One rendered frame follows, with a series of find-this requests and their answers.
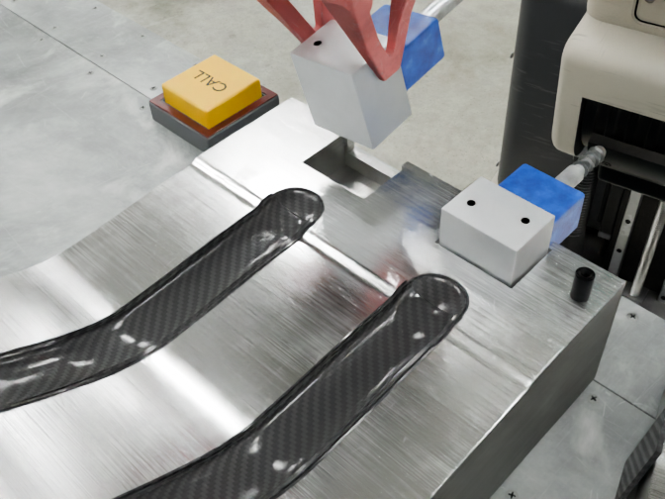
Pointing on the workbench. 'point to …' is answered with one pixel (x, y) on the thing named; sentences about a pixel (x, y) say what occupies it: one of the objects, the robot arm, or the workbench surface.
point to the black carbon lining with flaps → (431, 321)
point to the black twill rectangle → (642, 457)
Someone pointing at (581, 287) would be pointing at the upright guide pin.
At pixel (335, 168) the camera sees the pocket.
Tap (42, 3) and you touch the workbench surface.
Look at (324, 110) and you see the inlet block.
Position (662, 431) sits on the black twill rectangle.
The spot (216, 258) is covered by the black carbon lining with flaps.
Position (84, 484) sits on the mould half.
